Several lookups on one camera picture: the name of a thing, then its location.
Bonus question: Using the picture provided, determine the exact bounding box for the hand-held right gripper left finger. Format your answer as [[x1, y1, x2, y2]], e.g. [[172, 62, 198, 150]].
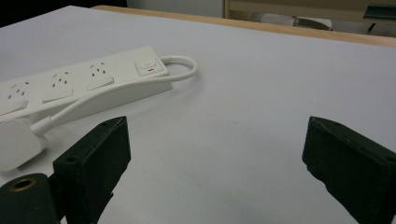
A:
[[51, 116, 132, 224]]

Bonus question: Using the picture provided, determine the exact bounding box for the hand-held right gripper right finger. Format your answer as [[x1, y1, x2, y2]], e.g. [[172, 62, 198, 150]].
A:
[[302, 116, 396, 224]]

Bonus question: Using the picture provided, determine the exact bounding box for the white power plug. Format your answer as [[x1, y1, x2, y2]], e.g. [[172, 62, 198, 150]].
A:
[[0, 119, 50, 173]]

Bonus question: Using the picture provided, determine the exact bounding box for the white power strip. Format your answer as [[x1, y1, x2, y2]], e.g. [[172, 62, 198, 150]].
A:
[[0, 46, 174, 125]]

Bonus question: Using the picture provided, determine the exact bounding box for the white power strip cable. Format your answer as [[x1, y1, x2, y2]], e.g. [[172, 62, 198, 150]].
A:
[[30, 55, 199, 136]]

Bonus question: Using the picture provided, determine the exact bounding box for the dark green box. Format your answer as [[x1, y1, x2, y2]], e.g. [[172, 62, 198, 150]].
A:
[[363, 3, 396, 21]]

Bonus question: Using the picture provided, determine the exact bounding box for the grey chair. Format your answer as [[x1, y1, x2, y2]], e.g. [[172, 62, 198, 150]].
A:
[[251, 12, 333, 32]]

